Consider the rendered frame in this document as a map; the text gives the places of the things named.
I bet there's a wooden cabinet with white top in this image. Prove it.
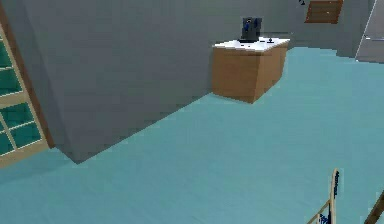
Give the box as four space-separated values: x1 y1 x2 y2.
211 37 291 105

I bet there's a grey room door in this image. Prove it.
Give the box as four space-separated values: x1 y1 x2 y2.
354 0 384 64

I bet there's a brown wooden post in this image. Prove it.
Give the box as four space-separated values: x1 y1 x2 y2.
363 190 384 224

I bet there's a brown wooden wall cupboard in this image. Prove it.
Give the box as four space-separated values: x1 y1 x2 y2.
303 0 344 25

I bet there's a pale wooden chair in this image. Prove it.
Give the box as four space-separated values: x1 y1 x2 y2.
305 168 341 224

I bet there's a black coffee machine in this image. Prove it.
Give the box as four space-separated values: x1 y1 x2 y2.
238 16 263 44

